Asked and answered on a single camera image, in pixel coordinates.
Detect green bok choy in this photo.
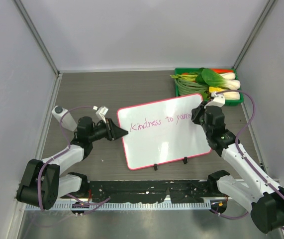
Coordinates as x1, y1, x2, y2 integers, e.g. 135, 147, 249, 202
195, 68, 241, 90

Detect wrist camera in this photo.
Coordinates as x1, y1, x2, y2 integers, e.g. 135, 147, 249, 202
93, 106, 108, 122
204, 91, 225, 108

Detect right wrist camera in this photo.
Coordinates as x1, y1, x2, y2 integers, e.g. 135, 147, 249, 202
204, 91, 225, 108

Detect pink framed whiteboard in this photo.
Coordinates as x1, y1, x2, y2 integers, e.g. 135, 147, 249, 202
117, 94, 212, 170

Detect green plastic tray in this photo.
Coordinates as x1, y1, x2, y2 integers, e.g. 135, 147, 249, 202
171, 68, 244, 106

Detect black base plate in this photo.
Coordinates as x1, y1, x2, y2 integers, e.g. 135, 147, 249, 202
58, 178, 231, 204

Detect white bok choy back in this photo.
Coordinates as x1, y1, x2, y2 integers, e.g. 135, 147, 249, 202
220, 72, 236, 80

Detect orange carrot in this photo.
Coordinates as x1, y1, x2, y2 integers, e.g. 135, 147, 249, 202
212, 68, 233, 74

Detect yellow bok choy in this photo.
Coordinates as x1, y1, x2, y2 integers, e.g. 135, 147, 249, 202
208, 87, 240, 100

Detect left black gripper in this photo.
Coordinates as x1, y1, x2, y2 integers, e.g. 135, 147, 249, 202
89, 118, 128, 142

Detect green long beans bundle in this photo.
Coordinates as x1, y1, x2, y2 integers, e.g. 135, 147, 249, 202
174, 79, 208, 97

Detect right black whiteboard stand foot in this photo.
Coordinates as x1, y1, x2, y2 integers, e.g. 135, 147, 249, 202
183, 157, 188, 164

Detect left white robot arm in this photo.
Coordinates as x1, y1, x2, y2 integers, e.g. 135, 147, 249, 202
16, 117, 129, 210

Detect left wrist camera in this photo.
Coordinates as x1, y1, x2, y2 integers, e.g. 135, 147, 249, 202
93, 106, 108, 122

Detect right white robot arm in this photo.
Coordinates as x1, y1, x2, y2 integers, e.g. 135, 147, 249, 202
191, 102, 284, 234

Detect white slotted cable duct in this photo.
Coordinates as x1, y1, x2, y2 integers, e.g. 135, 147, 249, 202
25, 201, 211, 211

